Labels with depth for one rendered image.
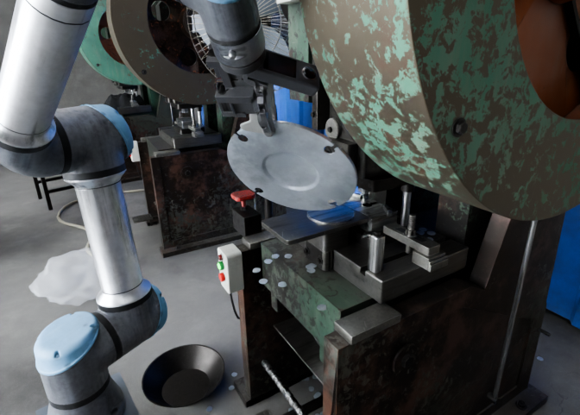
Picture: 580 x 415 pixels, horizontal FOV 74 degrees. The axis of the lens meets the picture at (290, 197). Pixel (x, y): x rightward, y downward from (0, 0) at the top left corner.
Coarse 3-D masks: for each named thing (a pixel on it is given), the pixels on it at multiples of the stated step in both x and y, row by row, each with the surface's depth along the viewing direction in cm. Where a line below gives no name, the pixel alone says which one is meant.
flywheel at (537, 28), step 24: (528, 0) 56; (552, 0) 58; (576, 0) 62; (528, 24) 57; (552, 24) 60; (528, 48) 59; (552, 48) 62; (528, 72) 61; (552, 72) 64; (576, 72) 68; (552, 96) 67; (576, 96) 71
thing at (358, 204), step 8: (352, 200) 111; (360, 200) 111; (368, 200) 111; (352, 208) 106; (360, 208) 106; (368, 208) 106; (376, 208) 106; (392, 208) 105; (368, 216) 101; (376, 216) 101; (384, 216) 102; (392, 216) 103; (360, 224) 104; (368, 224) 102; (376, 224) 101; (384, 224) 103
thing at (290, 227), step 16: (336, 208) 105; (272, 224) 97; (288, 224) 97; (304, 224) 97; (320, 224) 96; (336, 224) 96; (352, 224) 97; (288, 240) 89; (304, 240) 91; (320, 240) 99; (336, 240) 99; (320, 256) 100
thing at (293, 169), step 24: (240, 144) 81; (264, 144) 78; (288, 144) 76; (312, 144) 74; (240, 168) 88; (264, 168) 86; (288, 168) 84; (312, 168) 81; (336, 168) 78; (264, 192) 94; (288, 192) 91; (312, 192) 88; (336, 192) 85
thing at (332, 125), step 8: (336, 112) 98; (328, 120) 100; (336, 120) 98; (328, 128) 99; (336, 128) 98; (344, 128) 97; (328, 136) 101; (336, 136) 98; (344, 136) 97; (336, 144) 96; (344, 144) 93; (352, 144) 92; (328, 152) 98; (352, 152) 93; (360, 152) 93; (352, 160) 94; (360, 160) 94; (368, 160) 93; (360, 168) 94; (368, 168) 94; (376, 168) 95; (360, 176) 95; (368, 176) 94; (376, 176) 96
